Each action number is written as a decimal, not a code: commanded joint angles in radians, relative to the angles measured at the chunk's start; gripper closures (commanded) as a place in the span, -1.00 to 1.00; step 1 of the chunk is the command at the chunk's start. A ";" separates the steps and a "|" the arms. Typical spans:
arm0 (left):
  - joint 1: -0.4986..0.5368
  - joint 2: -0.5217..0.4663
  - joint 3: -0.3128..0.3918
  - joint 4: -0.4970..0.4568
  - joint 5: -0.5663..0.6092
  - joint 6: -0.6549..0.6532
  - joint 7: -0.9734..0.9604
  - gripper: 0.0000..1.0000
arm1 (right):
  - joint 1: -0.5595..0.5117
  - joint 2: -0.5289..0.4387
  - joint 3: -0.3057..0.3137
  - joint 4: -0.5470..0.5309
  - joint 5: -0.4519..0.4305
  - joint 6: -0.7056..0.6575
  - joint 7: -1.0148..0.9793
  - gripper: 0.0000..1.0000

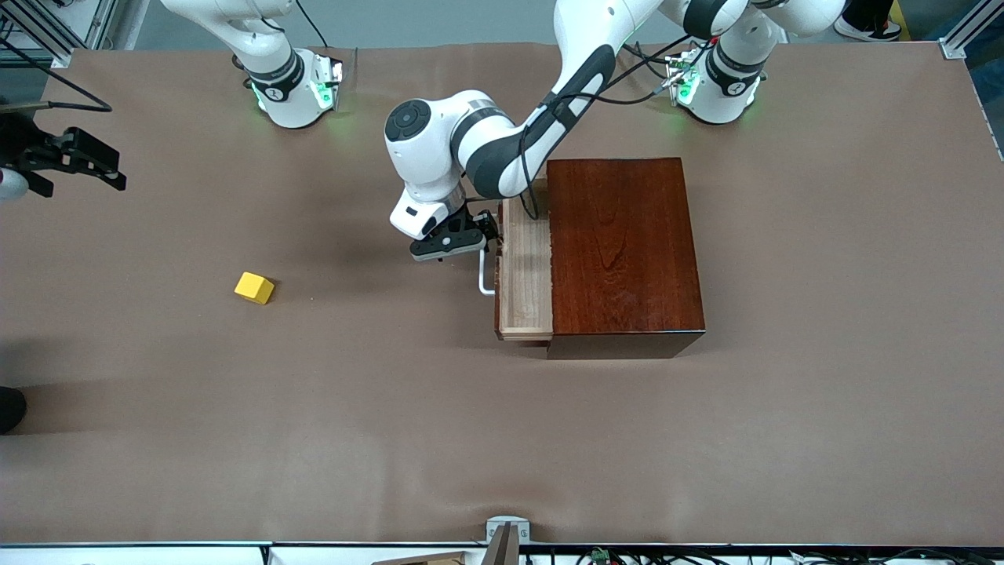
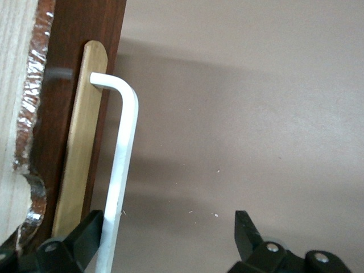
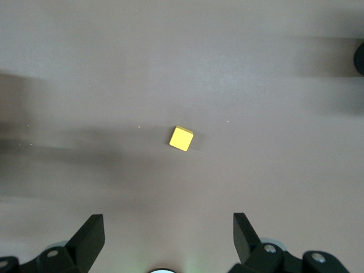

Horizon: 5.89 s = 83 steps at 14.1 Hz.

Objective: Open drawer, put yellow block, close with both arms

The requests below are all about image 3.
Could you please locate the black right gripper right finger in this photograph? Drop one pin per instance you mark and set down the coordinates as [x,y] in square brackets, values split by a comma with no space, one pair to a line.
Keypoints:
[247,244]

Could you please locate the yellow wooden block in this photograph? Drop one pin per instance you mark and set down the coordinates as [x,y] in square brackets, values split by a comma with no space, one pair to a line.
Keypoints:
[181,139]

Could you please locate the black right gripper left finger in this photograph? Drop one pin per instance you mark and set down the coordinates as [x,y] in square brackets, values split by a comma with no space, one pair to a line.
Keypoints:
[82,244]

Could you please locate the black round knob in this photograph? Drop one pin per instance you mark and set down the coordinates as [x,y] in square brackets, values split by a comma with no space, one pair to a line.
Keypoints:
[360,58]

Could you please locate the brown table cloth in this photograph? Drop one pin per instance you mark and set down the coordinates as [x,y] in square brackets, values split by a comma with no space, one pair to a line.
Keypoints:
[85,85]

